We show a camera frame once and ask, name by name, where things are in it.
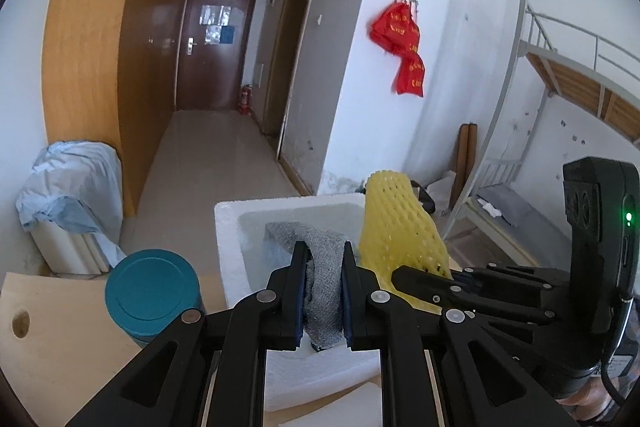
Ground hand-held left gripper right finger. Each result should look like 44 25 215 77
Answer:
341 241 582 427

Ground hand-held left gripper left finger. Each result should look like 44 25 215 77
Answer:
65 241 311 427

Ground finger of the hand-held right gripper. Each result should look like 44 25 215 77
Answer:
454 264 572 298
391 265 557 326

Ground grey cloth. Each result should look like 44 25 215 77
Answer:
264 221 351 351

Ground yellow foam net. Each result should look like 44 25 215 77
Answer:
359 169 455 311

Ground white foam box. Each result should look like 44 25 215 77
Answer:
214 193 385 413

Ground person's right hand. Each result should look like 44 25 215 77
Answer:
557 377 617 425

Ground grey mattress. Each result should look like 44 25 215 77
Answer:
474 184 577 249

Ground black plastic bag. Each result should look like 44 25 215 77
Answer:
411 180 437 214

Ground leaning wooden boards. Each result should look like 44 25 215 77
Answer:
449 122 479 210

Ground teal round canister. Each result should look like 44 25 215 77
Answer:
104 249 209 349

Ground grey metal bunk bed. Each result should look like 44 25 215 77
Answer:
440 0 640 249

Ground red bag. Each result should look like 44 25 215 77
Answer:
390 54 426 98
400 14 422 58
370 2 412 54

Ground white ribbed object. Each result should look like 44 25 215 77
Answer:
32 226 109 276

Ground dark brown door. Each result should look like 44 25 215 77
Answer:
174 0 260 112

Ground large white door notice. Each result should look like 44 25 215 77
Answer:
200 5 232 27

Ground wooden wardrobe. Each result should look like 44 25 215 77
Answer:
41 0 199 216

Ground black cable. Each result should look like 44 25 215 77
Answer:
599 294 637 410

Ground brown side door frame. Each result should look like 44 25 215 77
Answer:
263 0 325 168

